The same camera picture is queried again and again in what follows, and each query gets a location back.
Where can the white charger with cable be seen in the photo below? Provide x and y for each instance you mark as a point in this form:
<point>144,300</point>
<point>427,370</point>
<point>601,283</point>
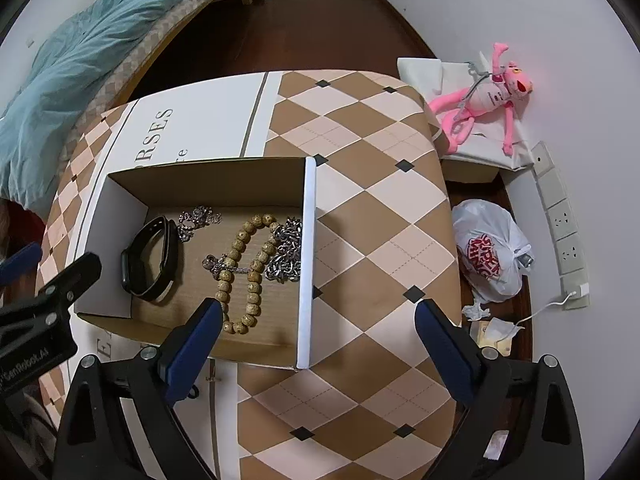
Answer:
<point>575,293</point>

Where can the bed with patterned mattress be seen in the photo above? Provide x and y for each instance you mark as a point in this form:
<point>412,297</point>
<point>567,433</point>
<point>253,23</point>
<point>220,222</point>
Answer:
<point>165,25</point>

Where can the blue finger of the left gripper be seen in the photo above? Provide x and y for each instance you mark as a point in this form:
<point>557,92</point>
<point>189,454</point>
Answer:
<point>20,263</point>

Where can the checkered tablecloth with text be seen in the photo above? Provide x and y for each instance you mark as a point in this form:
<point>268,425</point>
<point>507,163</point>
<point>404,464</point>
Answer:
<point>370,405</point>

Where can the white cardboard box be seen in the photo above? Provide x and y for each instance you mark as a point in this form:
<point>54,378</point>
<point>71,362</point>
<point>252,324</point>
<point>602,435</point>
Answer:
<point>246,238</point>

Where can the crumpled white tissue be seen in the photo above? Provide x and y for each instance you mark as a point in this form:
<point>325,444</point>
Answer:
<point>476,312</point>

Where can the cardboard box under bag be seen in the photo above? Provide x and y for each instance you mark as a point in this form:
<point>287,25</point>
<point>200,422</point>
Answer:
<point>460,171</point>

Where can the white plastic bag red print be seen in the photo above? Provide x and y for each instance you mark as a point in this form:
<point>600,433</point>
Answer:
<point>495,253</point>

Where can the teal duvet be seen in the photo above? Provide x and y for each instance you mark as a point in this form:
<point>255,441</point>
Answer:
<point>31,137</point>

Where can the white wall power strip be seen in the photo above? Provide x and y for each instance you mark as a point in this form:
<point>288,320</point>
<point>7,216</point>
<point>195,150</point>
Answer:
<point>562,224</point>

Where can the black smart band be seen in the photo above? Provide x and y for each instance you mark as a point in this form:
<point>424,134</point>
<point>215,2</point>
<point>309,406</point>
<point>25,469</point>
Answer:
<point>149,263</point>

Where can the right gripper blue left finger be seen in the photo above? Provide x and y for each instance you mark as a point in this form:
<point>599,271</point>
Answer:
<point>186,349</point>

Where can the pink panther plush toy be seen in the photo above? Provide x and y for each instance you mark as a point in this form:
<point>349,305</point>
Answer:
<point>500,88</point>

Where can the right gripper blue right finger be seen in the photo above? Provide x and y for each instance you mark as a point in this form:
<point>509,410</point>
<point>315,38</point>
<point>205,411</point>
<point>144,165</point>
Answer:
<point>454,354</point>

